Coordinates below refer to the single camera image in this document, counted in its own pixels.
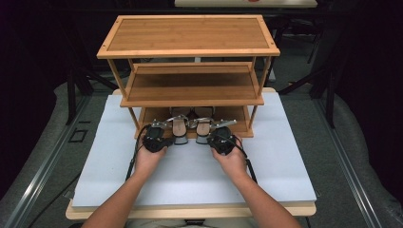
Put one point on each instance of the person's left hand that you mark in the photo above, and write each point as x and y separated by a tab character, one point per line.
149	161

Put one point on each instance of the white foam board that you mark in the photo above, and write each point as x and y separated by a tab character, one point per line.
196	177

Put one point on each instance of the black sandal with block heel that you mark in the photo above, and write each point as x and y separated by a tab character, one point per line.
180	128

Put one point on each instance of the black metal stand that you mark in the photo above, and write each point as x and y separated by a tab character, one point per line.
71	95
331	95

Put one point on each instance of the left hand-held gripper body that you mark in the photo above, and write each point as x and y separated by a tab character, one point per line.
155	139

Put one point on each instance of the person's light trousers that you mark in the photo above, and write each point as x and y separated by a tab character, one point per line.
158	224

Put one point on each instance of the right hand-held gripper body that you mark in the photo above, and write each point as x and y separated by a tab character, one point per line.
223	141

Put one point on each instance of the light background table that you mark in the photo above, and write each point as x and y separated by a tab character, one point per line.
221	3

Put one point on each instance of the wooden three-tier shoe rack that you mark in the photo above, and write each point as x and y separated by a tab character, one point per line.
190	34

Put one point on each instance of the metal floor rail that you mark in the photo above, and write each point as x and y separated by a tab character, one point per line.
41	174
348	167

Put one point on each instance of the person's right hand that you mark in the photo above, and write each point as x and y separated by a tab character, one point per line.
233	161

